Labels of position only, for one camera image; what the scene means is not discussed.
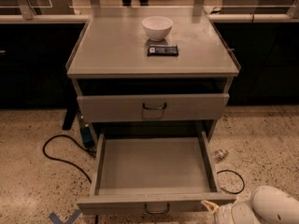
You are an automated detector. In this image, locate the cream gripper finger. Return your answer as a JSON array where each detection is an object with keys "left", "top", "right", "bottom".
[{"left": 201, "top": 200, "right": 220, "bottom": 215}]

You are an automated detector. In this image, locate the grey drawer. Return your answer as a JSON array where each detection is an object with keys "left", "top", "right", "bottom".
[
  {"left": 78, "top": 93, "right": 229, "bottom": 122},
  {"left": 78, "top": 132, "right": 235, "bottom": 215}
]

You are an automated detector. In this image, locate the grey top drawer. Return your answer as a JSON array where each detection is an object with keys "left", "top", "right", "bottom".
[{"left": 78, "top": 93, "right": 229, "bottom": 122}]

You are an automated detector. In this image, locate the white ceramic bowl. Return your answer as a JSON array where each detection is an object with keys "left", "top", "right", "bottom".
[{"left": 142, "top": 16, "right": 173, "bottom": 41}]

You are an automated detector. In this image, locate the dark blue snack bar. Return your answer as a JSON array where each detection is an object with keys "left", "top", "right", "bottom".
[{"left": 147, "top": 45, "right": 178, "bottom": 56}]

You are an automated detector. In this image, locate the blue power adapter box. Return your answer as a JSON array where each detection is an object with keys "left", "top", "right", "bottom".
[{"left": 80, "top": 127, "right": 94, "bottom": 148}]

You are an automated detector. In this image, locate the grey drawer cabinet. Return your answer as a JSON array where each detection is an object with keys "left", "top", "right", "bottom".
[{"left": 67, "top": 7, "right": 239, "bottom": 137}]

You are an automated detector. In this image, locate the black cable on left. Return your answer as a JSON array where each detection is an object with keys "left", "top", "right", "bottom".
[{"left": 42, "top": 133, "right": 97, "bottom": 185}]

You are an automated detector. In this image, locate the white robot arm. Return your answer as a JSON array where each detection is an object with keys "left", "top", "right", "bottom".
[{"left": 201, "top": 186, "right": 299, "bottom": 224}]

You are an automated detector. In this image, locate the black cable on right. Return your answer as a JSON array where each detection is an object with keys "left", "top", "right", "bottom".
[{"left": 216, "top": 169, "right": 246, "bottom": 195}]

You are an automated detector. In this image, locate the clear plastic bottle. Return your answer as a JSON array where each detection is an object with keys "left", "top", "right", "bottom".
[{"left": 213, "top": 149, "right": 229, "bottom": 162}]

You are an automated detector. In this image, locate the black cable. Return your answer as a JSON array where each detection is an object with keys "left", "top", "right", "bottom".
[
  {"left": 216, "top": 169, "right": 246, "bottom": 195},
  {"left": 42, "top": 133, "right": 97, "bottom": 185}
]

